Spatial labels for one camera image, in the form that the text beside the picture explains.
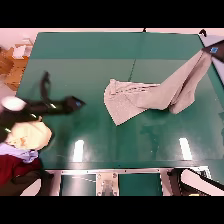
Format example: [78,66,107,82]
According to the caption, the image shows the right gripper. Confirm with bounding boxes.
[201,44,224,64]

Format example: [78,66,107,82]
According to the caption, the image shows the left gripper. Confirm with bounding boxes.
[63,95,87,115]

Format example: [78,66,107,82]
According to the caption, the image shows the grey garment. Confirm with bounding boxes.
[103,49,213,127]

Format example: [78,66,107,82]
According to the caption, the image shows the cream garment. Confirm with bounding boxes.
[5,120,54,152]

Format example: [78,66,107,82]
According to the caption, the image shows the lilac garment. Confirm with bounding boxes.
[0,142,40,164]

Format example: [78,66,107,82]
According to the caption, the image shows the dark red garment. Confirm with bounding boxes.
[0,154,43,187]

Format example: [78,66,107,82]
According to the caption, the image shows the black garment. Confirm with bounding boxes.
[0,169,55,197]

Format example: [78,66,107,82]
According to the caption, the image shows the silver frame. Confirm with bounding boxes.
[43,167,214,197]

